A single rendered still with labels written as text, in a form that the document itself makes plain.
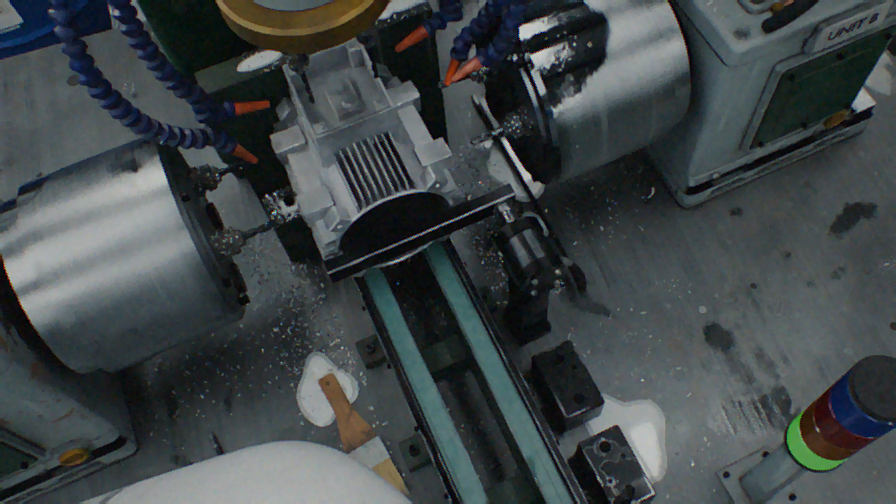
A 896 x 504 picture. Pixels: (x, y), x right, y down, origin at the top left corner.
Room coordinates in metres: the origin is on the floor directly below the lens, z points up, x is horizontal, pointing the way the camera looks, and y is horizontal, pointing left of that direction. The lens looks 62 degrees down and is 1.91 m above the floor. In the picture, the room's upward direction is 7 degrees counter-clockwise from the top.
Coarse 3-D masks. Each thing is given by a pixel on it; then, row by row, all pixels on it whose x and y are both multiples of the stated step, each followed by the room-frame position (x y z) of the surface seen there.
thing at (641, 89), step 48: (576, 0) 0.71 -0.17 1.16; (624, 0) 0.70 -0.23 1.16; (528, 48) 0.65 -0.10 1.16; (576, 48) 0.64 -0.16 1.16; (624, 48) 0.64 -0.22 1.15; (672, 48) 0.65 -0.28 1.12; (528, 96) 0.62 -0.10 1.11; (576, 96) 0.60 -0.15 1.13; (624, 96) 0.60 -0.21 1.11; (672, 96) 0.61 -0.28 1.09; (528, 144) 0.61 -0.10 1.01; (576, 144) 0.56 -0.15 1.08; (624, 144) 0.58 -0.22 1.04
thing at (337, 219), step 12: (384, 72) 0.70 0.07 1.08; (384, 84) 0.69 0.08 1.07; (276, 108) 0.67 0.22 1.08; (288, 108) 0.66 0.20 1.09; (288, 120) 0.65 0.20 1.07; (432, 168) 0.54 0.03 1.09; (432, 180) 0.53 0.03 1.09; (444, 180) 0.53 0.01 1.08; (324, 216) 0.50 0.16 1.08; (336, 216) 0.49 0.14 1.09; (348, 216) 0.49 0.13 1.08; (336, 228) 0.48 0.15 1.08; (444, 240) 0.52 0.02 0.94; (360, 276) 0.49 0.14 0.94
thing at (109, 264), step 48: (144, 144) 0.58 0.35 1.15; (48, 192) 0.52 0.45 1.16; (96, 192) 0.51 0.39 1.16; (144, 192) 0.51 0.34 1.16; (192, 192) 0.55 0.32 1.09; (0, 240) 0.47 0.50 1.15; (48, 240) 0.46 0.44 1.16; (96, 240) 0.46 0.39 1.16; (144, 240) 0.46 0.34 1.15; (192, 240) 0.46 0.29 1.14; (240, 240) 0.49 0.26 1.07; (48, 288) 0.41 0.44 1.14; (96, 288) 0.41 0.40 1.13; (144, 288) 0.41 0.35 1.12; (192, 288) 0.42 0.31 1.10; (240, 288) 0.47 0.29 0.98; (48, 336) 0.38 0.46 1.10; (96, 336) 0.38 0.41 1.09; (144, 336) 0.38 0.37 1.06; (192, 336) 0.40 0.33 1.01
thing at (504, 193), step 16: (496, 192) 0.54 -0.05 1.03; (512, 192) 0.53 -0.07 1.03; (448, 208) 0.53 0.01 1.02; (464, 208) 0.52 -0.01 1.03; (480, 208) 0.52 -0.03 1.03; (416, 224) 0.50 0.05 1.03; (432, 224) 0.50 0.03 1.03; (448, 224) 0.50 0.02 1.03; (464, 224) 0.51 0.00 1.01; (384, 240) 0.49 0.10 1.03; (400, 240) 0.48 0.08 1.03; (416, 240) 0.49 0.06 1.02; (432, 240) 0.49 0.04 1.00; (336, 256) 0.47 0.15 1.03; (352, 256) 0.47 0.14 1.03; (368, 256) 0.47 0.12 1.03; (384, 256) 0.47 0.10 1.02; (336, 272) 0.45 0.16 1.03; (352, 272) 0.46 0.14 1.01
